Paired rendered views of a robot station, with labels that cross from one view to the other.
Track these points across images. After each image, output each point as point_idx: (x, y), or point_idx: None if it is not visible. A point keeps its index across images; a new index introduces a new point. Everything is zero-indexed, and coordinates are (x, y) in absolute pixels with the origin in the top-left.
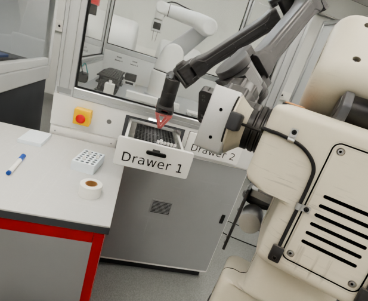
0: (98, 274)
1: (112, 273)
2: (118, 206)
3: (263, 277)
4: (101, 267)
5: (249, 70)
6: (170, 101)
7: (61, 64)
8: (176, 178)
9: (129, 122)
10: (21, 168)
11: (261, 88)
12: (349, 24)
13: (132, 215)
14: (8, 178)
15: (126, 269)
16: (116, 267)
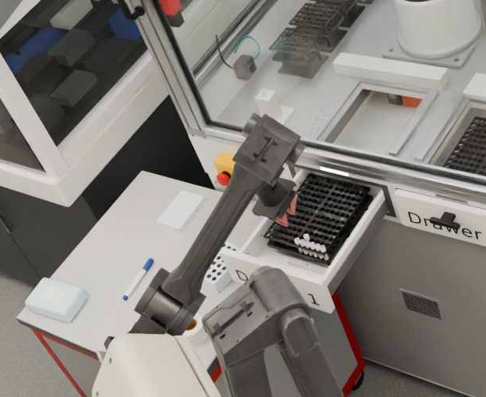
0: (372, 390)
1: (395, 394)
2: (354, 291)
3: None
4: (382, 377)
5: (140, 320)
6: (266, 200)
7: (175, 100)
8: (421, 262)
9: (300, 170)
10: (142, 284)
11: (163, 332)
12: (106, 352)
13: (383, 309)
14: (124, 306)
15: (425, 391)
16: (407, 382)
